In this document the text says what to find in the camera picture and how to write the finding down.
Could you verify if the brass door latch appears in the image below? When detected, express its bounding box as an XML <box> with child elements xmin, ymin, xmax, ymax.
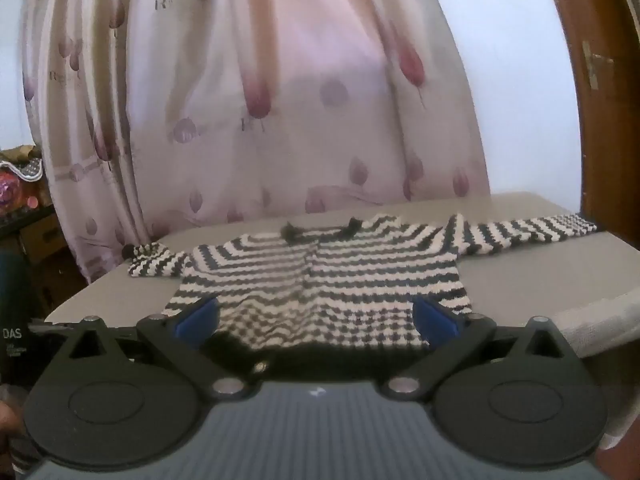
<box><xmin>581</xmin><ymin>41</ymin><xmax>615</xmax><ymax>92</ymax></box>

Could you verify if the beige textured table cover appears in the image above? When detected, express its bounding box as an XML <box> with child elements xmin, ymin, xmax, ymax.
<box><xmin>45</xmin><ymin>190</ymin><xmax>640</xmax><ymax>453</ymax></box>

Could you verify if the black and white striped sweater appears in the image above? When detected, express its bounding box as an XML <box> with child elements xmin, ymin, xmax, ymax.
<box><xmin>122</xmin><ymin>212</ymin><xmax>598</xmax><ymax>383</ymax></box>

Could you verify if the pink leaf-print curtain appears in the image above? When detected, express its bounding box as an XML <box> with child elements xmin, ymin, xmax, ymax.
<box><xmin>20</xmin><ymin>0</ymin><xmax>491</xmax><ymax>286</ymax></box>

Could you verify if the pink shiny decoration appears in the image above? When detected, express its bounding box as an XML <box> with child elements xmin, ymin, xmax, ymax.
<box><xmin>0</xmin><ymin>170</ymin><xmax>37</xmax><ymax>212</ymax></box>

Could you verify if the dark cloth with lace trim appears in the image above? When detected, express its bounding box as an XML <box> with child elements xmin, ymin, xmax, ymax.
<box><xmin>0</xmin><ymin>145</ymin><xmax>45</xmax><ymax>184</ymax></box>

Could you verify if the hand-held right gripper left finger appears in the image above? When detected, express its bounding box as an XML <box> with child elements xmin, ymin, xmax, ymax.
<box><xmin>62</xmin><ymin>296</ymin><xmax>248</xmax><ymax>401</ymax></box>

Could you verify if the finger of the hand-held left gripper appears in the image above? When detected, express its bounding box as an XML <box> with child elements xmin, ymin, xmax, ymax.
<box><xmin>27</xmin><ymin>321</ymin><xmax>84</xmax><ymax>336</ymax></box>

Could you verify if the brown wooden door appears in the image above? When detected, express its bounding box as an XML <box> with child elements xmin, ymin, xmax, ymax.
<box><xmin>540</xmin><ymin>0</ymin><xmax>640</xmax><ymax>251</ymax></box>

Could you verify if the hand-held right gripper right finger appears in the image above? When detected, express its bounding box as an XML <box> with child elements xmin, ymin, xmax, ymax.
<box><xmin>382</xmin><ymin>296</ymin><xmax>576</xmax><ymax>401</ymax></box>

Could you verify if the cardboard box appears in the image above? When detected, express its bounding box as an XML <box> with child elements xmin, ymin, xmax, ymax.
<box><xmin>19</xmin><ymin>214</ymin><xmax>69</xmax><ymax>263</ymax></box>

